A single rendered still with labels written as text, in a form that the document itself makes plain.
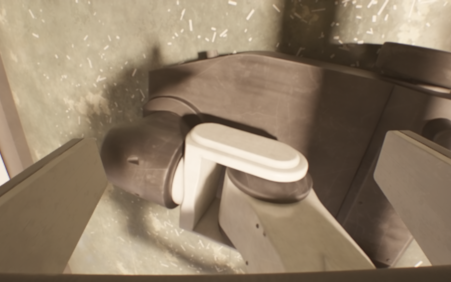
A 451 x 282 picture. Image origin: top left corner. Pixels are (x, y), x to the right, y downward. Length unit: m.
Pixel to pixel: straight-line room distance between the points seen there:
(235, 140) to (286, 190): 0.11
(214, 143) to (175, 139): 0.09
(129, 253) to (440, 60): 1.32
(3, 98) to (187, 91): 1.01
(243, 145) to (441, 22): 0.48
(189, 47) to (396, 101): 0.52
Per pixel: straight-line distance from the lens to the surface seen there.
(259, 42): 0.67
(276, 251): 0.32
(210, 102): 0.54
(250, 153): 0.38
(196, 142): 0.41
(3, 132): 1.50
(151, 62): 0.81
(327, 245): 0.35
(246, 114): 0.52
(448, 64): 0.48
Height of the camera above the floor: 0.65
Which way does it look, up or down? 59 degrees down
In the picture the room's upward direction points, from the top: 136 degrees counter-clockwise
